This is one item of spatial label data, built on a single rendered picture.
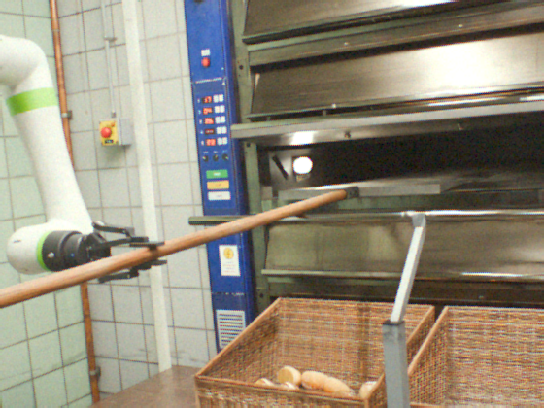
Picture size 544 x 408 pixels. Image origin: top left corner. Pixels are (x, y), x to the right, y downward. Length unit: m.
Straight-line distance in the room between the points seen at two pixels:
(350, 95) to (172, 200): 0.81
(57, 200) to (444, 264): 1.12
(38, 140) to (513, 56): 1.27
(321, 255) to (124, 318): 0.94
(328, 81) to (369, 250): 0.54
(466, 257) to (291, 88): 0.77
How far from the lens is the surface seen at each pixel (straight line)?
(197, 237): 1.57
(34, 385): 2.98
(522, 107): 1.97
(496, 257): 2.17
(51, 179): 1.77
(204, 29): 2.56
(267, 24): 2.43
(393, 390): 1.70
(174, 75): 2.67
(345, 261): 2.34
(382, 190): 2.27
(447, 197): 2.19
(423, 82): 2.19
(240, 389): 2.06
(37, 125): 1.77
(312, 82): 2.36
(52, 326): 3.00
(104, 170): 2.92
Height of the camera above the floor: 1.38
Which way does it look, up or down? 5 degrees down
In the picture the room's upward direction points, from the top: 5 degrees counter-clockwise
